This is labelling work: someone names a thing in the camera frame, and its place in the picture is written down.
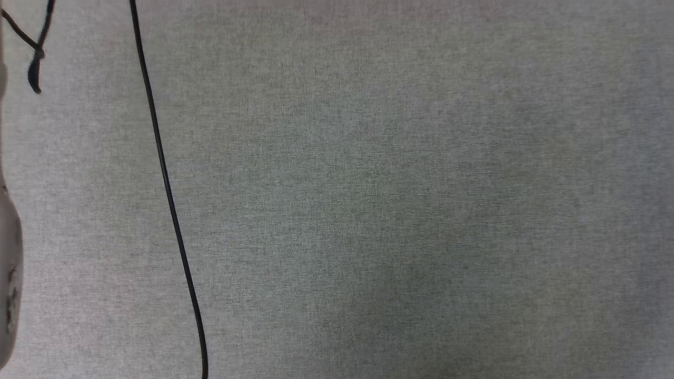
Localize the long thin black cable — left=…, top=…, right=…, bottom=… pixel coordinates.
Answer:
left=128, top=0, right=210, bottom=379

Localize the thin dark brown cable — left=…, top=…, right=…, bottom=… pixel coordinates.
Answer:
left=0, top=9, right=46, bottom=58

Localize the short thick black cable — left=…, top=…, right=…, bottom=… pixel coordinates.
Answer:
left=27, top=0, right=57, bottom=95

